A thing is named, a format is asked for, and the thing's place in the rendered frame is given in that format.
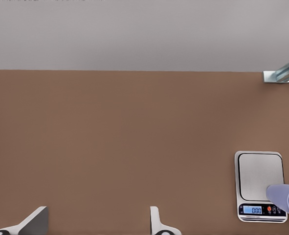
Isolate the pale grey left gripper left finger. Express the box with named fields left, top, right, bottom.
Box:
left=0, top=206, right=49, bottom=235

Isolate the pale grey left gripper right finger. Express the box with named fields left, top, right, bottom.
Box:
left=150, top=206, right=182, bottom=235

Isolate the lavender plastic cup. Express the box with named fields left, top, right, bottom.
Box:
left=266, top=184, right=289, bottom=220

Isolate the white digital kitchen scale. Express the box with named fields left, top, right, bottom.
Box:
left=234, top=150, right=288, bottom=223

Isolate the silver frame post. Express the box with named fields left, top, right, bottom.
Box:
left=263, top=55, right=289, bottom=84

